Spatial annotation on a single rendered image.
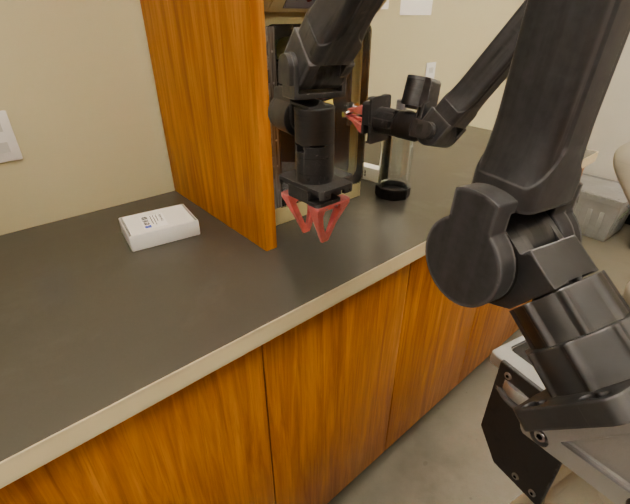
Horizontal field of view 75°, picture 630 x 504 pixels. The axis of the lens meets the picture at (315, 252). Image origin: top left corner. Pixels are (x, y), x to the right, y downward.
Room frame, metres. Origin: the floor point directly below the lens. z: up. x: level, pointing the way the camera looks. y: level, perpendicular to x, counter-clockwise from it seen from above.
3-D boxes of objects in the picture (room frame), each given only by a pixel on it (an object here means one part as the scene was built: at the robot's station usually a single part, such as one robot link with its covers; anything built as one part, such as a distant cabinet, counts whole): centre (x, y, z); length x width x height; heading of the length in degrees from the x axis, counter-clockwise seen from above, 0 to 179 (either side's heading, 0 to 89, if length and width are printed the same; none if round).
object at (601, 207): (2.85, -2.02, 0.17); 0.60 x 0.42 x 0.33; 39
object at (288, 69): (0.62, 0.02, 1.31); 0.11 x 0.09 x 0.12; 30
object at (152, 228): (0.89, 0.38, 0.96); 0.16 x 0.12 x 0.04; 123
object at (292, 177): (0.59, 0.00, 1.21); 0.10 x 0.07 x 0.07; 41
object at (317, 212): (0.58, -0.01, 1.14); 0.07 x 0.07 x 0.09; 41
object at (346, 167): (1.02, -0.02, 1.19); 0.30 x 0.01 x 0.40; 130
